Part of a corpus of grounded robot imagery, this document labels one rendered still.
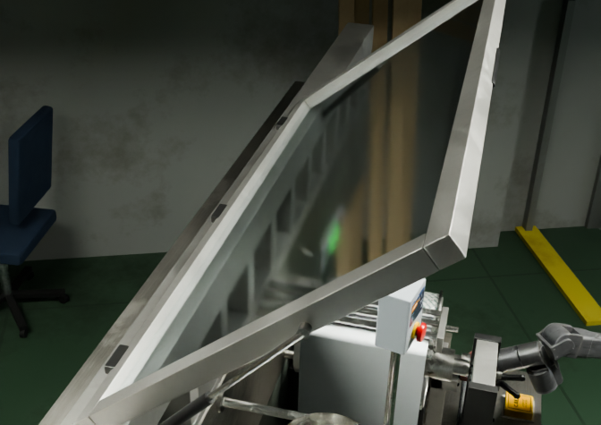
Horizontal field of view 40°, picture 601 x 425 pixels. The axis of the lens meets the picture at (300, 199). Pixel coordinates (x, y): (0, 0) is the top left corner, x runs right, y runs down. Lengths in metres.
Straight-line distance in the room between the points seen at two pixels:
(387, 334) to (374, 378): 0.37
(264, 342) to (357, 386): 0.76
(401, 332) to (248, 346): 0.39
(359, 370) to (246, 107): 2.67
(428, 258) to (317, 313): 0.14
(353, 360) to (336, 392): 0.09
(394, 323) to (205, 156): 3.07
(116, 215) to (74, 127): 0.52
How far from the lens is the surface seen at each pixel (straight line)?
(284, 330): 0.89
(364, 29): 2.55
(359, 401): 1.67
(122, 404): 1.04
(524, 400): 2.30
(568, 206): 4.96
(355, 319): 1.59
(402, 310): 1.23
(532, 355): 2.04
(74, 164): 4.26
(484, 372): 1.54
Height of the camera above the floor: 2.41
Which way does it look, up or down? 29 degrees down
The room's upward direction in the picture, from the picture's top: 2 degrees clockwise
